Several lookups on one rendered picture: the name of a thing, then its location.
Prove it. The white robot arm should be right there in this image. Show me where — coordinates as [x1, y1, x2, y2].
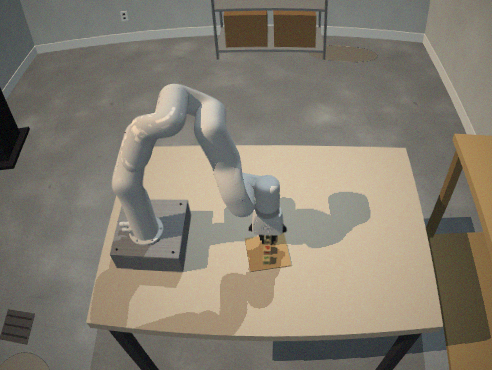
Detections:
[112, 84, 280, 246]

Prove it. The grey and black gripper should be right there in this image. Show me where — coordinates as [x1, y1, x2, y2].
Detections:
[249, 208, 287, 245]

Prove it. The tan flat mat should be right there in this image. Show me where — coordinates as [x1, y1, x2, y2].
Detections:
[245, 233, 291, 272]

